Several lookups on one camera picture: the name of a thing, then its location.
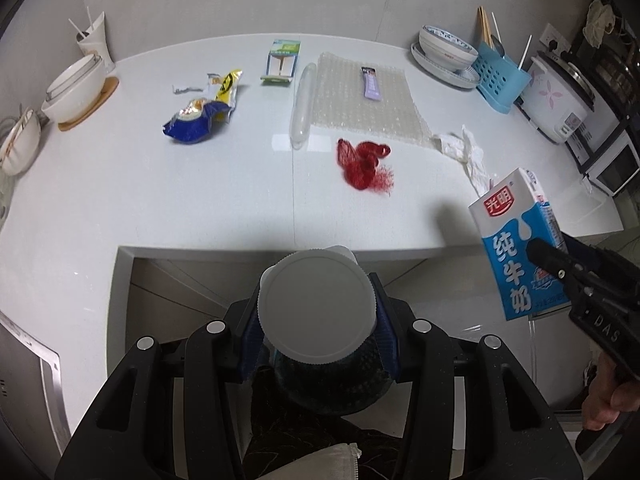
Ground blue white milk carton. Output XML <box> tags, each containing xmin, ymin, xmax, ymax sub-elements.
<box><xmin>470</xmin><ymin>168</ymin><xmax>568</xmax><ymax>321</ymax></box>

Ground white paper towel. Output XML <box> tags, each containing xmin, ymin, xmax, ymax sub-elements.
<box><xmin>433</xmin><ymin>126</ymin><xmax>494</xmax><ymax>197</ymax></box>

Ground white lid green jar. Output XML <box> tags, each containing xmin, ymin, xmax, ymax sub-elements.
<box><xmin>257</xmin><ymin>245</ymin><xmax>376</xmax><ymax>365</ymax></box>

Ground red mesh net bag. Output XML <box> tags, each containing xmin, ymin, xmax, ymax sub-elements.
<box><xmin>336</xmin><ymin>139</ymin><xmax>394</xmax><ymax>194</ymax></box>

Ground purple snack stick wrapper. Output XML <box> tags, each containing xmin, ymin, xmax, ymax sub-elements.
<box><xmin>361</xmin><ymin>66</ymin><xmax>382</xmax><ymax>102</ymax></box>

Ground bubble wrap sheet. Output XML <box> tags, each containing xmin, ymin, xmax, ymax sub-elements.
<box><xmin>311</xmin><ymin>52</ymin><xmax>431</xmax><ymax>145</ymax></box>

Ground blue snack bag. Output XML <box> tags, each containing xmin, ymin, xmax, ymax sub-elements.
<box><xmin>163</xmin><ymin>98</ymin><xmax>232</xmax><ymax>144</ymax></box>

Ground yellow snack wrapper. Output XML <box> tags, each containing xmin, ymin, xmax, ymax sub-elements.
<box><xmin>207</xmin><ymin>68</ymin><xmax>243</xmax><ymax>110</ymax></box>

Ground green white small carton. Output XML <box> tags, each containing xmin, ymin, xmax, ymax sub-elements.
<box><xmin>260</xmin><ymin>39</ymin><xmax>300</xmax><ymax>84</ymax></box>

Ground person right hand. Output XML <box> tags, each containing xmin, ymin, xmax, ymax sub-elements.
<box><xmin>582</xmin><ymin>352</ymin><xmax>640</xmax><ymax>431</ymax></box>

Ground microwave oven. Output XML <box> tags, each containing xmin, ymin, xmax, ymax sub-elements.
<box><xmin>567</xmin><ymin>125</ymin><xmax>639</xmax><ymax>197</ymax></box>

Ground white rice cooker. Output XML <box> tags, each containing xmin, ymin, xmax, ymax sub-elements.
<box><xmin>520</xmin><ymin>52</ymin><xmax>594</xmax><ymax>144</ymax></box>

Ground person leg dark trousers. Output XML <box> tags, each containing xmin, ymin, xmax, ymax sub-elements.
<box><xmin>240</xmin><ymin>414</ymin><xmax>417</xmax><ymax>480</ymax></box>

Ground blue utensil holder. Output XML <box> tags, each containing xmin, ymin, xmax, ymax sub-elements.
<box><xmin>472</xmin><ymin>41</ymin><xmax>532</xmax><ymax>114</ymax></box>

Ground blue striped plate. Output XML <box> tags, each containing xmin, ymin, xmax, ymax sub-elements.
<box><xmin>410</xmin><ymin>41</ymin><xmax>480</xmax><ymax>90</ymax></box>

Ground wooden chopsticks in holder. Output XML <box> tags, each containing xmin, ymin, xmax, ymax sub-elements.
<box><xmin>477</xmin><ymin>6</ymin><xmax>494</xmax><ymax>48</ymax></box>

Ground blue patterned bowl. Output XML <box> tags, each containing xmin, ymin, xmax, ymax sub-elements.
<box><xmin>419</xmin><ymin>26</ymin><xmax>478</xmax><ymax>72</ymax></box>

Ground white bowl with chopsticks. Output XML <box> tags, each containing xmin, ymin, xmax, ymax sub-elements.
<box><xmin>1</xmin><ymin>108</ymin><xmax>41</xmax><ymax>177</ymax></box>

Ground stacked white bowls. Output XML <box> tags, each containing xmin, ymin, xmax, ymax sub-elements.
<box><xmin>41</xmin><ymin>54</ymin><xmax>106</xmax><ymax>122</ymax></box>

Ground torn white wrapper scrap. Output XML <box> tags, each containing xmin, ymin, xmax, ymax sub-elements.
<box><xmin>171</xmin><ymin>84</ymin><xmax>206</xmax><ymax>96</ymax></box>

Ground round wooden trivet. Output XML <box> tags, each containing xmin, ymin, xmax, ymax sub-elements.
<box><xmin>56</xmin><ymin>76</ymin><xmax>121</xmax><ymax>132</ymax></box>

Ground white utensil cup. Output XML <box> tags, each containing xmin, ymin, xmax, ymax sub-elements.
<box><xmin>68</xmin><ymin>9</ymin><xmax>115</xmax><ymax>75</ymax></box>

